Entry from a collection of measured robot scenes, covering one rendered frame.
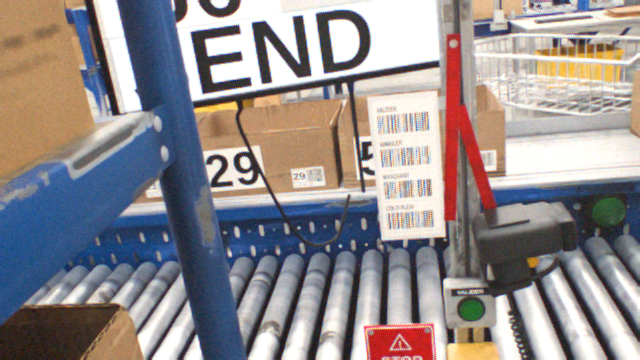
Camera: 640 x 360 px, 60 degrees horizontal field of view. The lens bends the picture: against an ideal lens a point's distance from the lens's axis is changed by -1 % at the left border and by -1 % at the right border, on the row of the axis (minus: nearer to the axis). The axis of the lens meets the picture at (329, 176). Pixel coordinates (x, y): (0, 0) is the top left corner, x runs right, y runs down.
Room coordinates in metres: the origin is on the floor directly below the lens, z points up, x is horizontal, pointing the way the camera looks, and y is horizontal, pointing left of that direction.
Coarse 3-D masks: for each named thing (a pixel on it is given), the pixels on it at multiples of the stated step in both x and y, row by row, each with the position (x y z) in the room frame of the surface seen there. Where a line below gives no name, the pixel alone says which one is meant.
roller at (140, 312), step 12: (168, 264) 1.28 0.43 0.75; (156, 276) 1.23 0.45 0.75; (168, 276) 1.23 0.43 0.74; (156, 288) 1.17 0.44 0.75; (168, 288) 1.21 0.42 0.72; (144, 300) 1.12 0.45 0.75; (156, 300) 1.14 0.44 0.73; (132, 312) 1.07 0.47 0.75; (144, 312) 1.08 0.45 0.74; (144, 324) 1.06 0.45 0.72
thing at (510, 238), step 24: (480, 216) 0.65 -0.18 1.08; (504, 216) 0.62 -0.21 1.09; (528, 216) 0.61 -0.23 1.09; (552, 216) 0.60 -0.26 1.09; (480, 240) 0.61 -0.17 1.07; (504, 240) 0.60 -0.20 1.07; (528, 240) 0.59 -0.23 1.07; (552, 240) 0.59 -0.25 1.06; (576, 240) 0.59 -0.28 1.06; (504, 264) 0.61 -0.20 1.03; (528, 264) 0.62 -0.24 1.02; (504, 288) 0.61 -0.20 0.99
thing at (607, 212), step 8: (600, 200) 1.13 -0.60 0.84; (608, 200) 1.12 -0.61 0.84; (616, 200) 1.12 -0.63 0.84; (600, 208) 1.12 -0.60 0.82; (608, 208) 1.12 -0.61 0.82; (616, 208) 1.12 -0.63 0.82; (624, 208) 1.12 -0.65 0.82; (600, 216) 1.12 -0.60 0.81; (608, 216) 1.12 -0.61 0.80; (616, 216) 1.12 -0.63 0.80; (624, 216) 1.12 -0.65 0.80; (600, 224) 1.13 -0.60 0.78; (608, 224) 1.12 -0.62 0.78
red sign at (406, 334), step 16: (368, 336) 0.68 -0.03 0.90; (384, 336) 0.67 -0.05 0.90; (400, 336) 0.67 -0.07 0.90; (416, 336) 0.66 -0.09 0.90; (432, 336) 0.66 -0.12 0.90; (368, 352) 0.68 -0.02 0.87; (384, 352) 0.67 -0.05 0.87; (400, 352) 0.67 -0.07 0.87; (416, 352) 0.66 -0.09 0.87; (432, 352) 0.66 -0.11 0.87
